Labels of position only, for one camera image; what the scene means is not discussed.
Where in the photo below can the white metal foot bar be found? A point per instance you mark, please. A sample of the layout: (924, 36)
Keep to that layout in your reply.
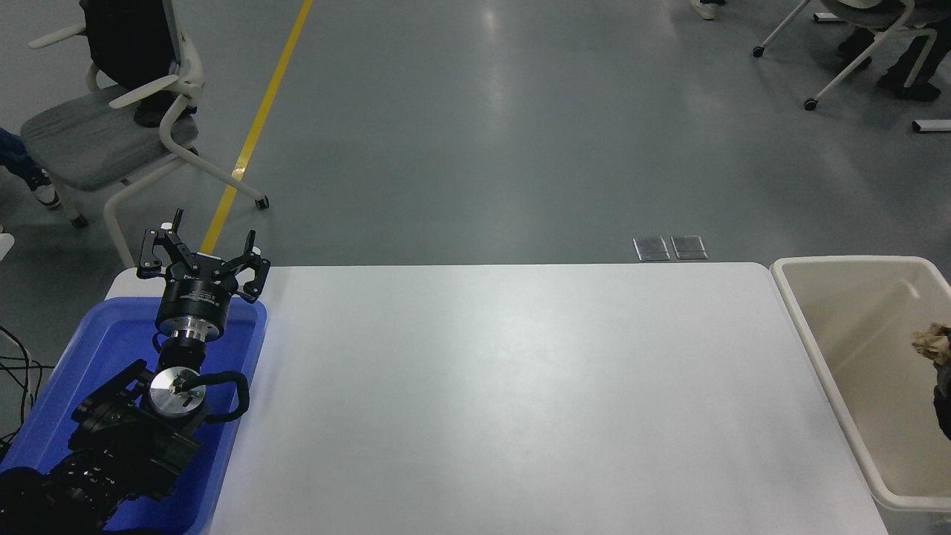
(932, 125)
(828, 16)

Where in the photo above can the large pale plastic bin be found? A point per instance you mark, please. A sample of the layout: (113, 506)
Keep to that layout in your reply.
(869, 386)

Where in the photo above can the white rounded object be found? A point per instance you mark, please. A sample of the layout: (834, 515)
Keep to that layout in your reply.
(4, 245)

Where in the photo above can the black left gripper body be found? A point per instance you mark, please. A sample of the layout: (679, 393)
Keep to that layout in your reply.
(197, 297)

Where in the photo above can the person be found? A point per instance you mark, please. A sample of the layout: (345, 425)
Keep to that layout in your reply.
(917, 89)
(707, 9)
(22, 160)

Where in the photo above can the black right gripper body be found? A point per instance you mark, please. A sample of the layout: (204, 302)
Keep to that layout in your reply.
(945, 416)

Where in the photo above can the blue plastic tray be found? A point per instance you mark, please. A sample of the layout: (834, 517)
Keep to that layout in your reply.
(96, 342)

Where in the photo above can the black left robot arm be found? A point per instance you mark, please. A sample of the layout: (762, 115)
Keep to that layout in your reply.
(126, 438)

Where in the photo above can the tan paper ball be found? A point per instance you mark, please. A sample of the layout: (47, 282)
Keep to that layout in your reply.
(932, 343)

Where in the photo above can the grey seat white frame chair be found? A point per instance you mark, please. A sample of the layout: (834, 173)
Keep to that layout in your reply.
(89, 141)

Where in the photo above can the silver floor plate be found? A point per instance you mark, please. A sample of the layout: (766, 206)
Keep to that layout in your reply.
(651, 249)
(689, 247)

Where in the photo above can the white frame wheeled chair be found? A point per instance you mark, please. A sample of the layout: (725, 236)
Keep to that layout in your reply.
(862, 15)

